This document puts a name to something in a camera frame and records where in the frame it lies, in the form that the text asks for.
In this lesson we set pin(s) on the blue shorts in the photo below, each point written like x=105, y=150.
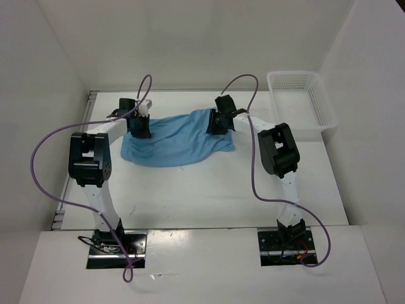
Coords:
x=176, y=141

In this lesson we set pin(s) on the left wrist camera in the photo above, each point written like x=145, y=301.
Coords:
x=143, y=107

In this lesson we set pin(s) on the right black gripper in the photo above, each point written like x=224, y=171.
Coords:
x=212, y=127

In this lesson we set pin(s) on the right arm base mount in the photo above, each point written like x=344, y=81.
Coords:
x=273, y=253

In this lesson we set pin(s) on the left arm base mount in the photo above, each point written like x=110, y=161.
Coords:
x=108, y=254

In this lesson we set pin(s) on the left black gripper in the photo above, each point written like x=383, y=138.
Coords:
x=145, y=132

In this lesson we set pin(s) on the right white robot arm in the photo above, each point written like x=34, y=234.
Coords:
x=279, y=157

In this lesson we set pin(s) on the white plastic basket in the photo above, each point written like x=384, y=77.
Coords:
x=300, y=99

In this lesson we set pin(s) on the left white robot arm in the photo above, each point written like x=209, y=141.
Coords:
x=90, y=163

